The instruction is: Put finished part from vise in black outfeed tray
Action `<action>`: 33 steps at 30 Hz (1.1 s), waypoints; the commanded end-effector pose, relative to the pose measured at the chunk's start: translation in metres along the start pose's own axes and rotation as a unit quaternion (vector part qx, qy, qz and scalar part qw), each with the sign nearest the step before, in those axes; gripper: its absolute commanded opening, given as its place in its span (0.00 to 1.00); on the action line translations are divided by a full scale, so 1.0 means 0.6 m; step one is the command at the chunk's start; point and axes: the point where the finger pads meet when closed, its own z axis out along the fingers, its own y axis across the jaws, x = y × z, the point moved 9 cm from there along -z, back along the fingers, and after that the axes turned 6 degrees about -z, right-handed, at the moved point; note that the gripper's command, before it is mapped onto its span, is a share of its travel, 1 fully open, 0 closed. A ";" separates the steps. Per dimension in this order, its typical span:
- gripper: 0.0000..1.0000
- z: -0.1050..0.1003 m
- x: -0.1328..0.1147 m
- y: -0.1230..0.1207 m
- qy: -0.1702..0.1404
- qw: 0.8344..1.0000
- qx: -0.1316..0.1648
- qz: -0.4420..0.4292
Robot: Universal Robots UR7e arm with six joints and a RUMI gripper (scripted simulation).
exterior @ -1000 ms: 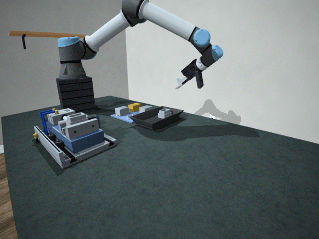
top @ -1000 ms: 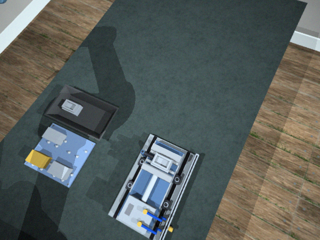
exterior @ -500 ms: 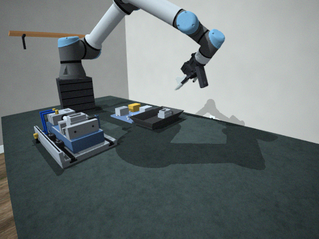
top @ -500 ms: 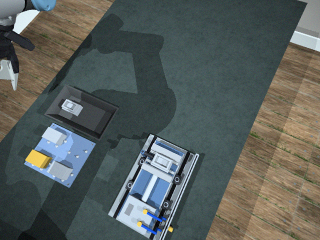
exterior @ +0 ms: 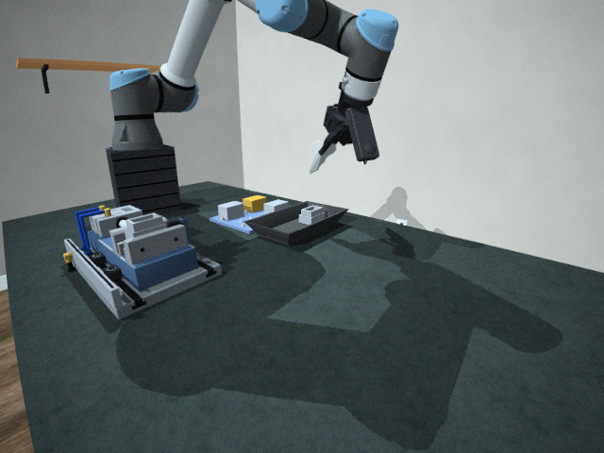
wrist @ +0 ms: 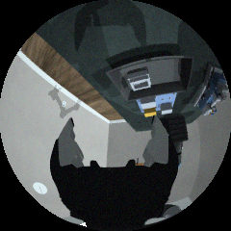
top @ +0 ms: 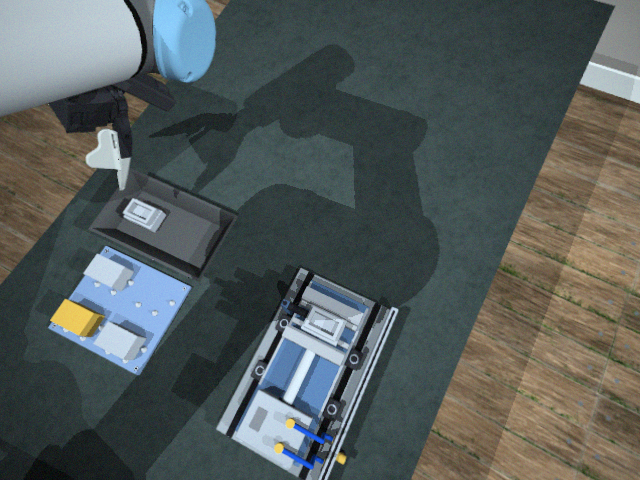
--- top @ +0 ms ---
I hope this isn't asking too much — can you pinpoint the grey flat bar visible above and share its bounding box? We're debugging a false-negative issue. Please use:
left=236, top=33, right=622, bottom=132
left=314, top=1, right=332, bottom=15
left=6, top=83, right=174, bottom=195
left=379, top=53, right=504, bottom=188
left=292, top=317, right=349, bottom=350
left=300, top=300, right=357, bottom=332

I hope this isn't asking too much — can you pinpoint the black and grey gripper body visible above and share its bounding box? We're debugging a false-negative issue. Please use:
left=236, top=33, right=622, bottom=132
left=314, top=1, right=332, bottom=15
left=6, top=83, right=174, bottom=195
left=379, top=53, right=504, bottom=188
left=48, top=85, right=128, bottom=133

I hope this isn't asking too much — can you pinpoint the yellow rectangular block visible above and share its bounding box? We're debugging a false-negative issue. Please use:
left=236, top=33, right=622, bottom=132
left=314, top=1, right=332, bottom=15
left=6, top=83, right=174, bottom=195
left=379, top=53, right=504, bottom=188
left=50, top=299, right=105, bottom=337

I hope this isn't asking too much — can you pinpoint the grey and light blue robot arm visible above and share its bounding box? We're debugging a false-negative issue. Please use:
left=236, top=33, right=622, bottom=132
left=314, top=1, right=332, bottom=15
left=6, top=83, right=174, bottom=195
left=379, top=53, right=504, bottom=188
left=0, top=0, right=216, bottom=117

